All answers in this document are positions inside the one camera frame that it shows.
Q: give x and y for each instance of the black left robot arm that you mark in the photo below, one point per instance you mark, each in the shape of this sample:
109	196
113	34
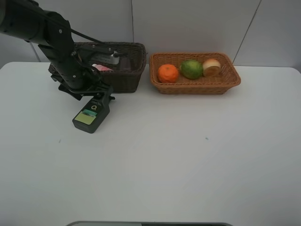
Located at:
24	19

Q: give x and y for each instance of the orange wicker basket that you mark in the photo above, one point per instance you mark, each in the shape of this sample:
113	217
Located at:
216	85

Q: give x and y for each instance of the pink detergent bottle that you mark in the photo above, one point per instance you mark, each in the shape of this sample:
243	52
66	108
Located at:
101	67

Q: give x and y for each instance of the translucent purple plastic cup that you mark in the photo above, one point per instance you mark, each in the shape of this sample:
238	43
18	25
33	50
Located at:
125	64

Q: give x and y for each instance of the dark brown wicker basket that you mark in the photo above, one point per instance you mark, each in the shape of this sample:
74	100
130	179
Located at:
124	80

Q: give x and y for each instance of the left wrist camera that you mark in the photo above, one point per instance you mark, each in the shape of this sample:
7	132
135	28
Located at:
89	53

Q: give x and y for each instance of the red yellow peach fruit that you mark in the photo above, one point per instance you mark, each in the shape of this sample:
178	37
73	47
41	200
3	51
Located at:
211	67

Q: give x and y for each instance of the black green pump bottle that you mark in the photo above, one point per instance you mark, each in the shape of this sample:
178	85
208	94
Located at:
90	116

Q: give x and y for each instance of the orange tangerine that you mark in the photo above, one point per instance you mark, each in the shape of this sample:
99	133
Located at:
168	73

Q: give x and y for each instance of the green lime fruit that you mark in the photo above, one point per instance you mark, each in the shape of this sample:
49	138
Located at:
191	69

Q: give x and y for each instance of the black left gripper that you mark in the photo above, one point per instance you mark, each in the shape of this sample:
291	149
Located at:
100	90

